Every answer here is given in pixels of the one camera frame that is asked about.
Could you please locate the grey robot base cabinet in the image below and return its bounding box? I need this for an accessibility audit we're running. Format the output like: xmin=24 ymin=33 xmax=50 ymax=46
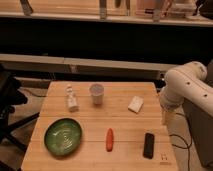
xmin=182 ymin=59 xmax=213 ymax=169

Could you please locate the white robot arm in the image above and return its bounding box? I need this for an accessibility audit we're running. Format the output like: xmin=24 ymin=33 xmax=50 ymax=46
xmin=159 ymin=61 xmax=213 ymax=125

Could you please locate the white paper cup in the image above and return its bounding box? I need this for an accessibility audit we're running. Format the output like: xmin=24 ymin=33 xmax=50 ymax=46
xmin=89 ymin=83 xmax=104 ymax=105

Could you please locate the white sponge block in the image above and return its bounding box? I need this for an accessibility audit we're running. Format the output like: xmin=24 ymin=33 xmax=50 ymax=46
xmin=128 ymin=96 xmax=144 ymax=113

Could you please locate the white small bottle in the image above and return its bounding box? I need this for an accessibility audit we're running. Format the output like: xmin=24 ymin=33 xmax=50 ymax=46
xmin=66 ymin=84 xmax=79 ymax=112

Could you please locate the green round plate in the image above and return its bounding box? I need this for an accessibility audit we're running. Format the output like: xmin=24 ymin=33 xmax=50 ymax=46
xmin=44 ymin=118 xmax=82 ymax=157

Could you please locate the black rectangular phone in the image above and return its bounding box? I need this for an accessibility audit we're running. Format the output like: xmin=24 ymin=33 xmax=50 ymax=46
xmin=143 ymin=133 xmax=155 ymax=159

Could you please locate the black office chair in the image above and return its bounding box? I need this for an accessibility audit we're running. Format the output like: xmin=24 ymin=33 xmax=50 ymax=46
xmin=0 ymin=63 xmax=40 ymax=171

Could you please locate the black cable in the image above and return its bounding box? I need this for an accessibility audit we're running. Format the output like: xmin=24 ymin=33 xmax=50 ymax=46
xmin=168 ymin=111 xmax=193 ymax=171

